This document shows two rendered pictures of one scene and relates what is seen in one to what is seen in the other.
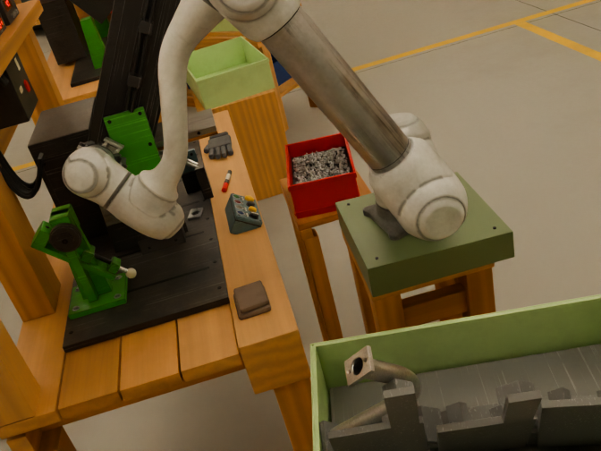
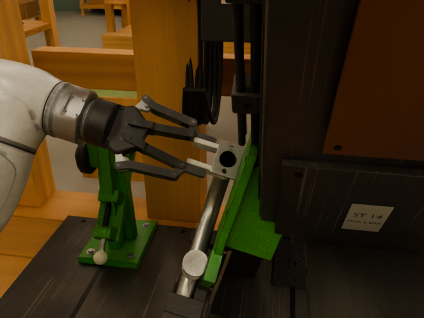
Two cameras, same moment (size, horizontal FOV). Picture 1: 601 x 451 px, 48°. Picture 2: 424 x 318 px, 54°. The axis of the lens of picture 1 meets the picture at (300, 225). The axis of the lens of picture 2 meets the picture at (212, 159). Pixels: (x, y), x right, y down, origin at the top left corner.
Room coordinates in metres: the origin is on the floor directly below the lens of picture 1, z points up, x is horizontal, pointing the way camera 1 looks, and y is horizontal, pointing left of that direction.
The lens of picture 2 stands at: (1.88, -0.11, 1.50)
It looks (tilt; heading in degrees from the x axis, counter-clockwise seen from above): 27 degrees down; 104
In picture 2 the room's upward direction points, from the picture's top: straight up
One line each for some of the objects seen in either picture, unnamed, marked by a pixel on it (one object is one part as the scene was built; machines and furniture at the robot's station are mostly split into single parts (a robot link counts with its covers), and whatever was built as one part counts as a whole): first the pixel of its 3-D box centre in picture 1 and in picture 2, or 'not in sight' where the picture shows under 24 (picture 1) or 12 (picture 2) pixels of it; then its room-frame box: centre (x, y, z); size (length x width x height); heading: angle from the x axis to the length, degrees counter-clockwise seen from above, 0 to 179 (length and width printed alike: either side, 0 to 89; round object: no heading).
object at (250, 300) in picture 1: (250, 299); not in sight; (1.31, 0.16, 0.91); 0.10 x 0.08 x 0.03; 6
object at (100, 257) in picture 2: (123, 269); (102, 247); (1.51, 0.48, 0.96); 0.06 x 0.03 x 0.06; 94
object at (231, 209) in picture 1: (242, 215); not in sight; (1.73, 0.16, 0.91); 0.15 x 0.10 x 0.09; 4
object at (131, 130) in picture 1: (135, 143); (256, 199); (1.82, 0.40, 1.17); 0.13 x 0.12 x 0.20; 4
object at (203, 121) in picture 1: (154, 138); (363, 257); (1.98, 0.37, 1.11); 0.39 x 0.16 x 0.03; 94
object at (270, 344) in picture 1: (237, 212); not in sight; (1.91, 0.19, 0.82); 1.50 x 0.14 x 0.15; 4
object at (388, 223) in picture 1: (402, 202); not in sight; (1.50, -0.27, 0.95); 0.22 x 0.18 x 0.06; 14
